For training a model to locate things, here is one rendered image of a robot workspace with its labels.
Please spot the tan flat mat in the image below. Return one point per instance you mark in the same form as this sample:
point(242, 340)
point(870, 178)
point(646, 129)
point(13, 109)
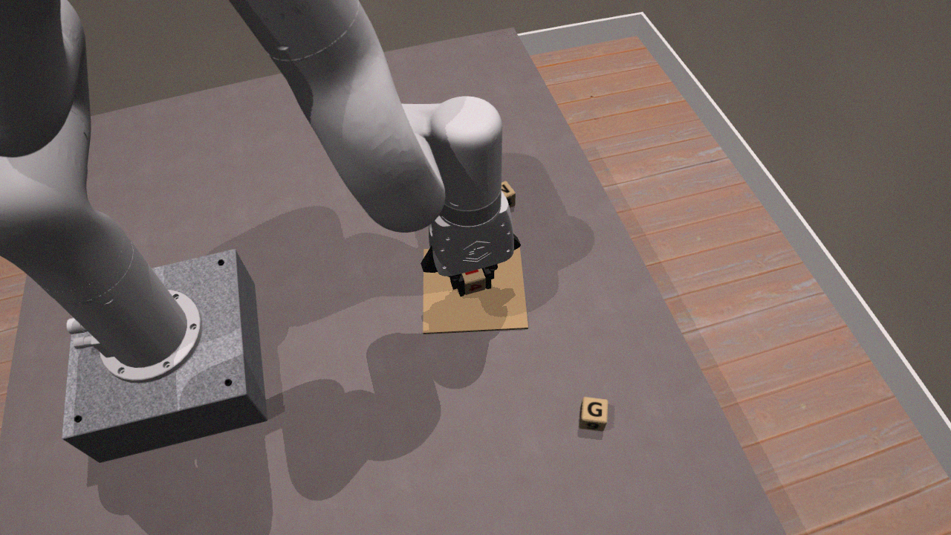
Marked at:
point(502, 307)

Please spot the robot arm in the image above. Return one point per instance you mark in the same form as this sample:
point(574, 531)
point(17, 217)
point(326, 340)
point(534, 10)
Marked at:
point(331, 57)

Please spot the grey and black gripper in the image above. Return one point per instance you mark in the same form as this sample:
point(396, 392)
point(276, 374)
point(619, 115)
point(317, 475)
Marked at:
point(456, 249)

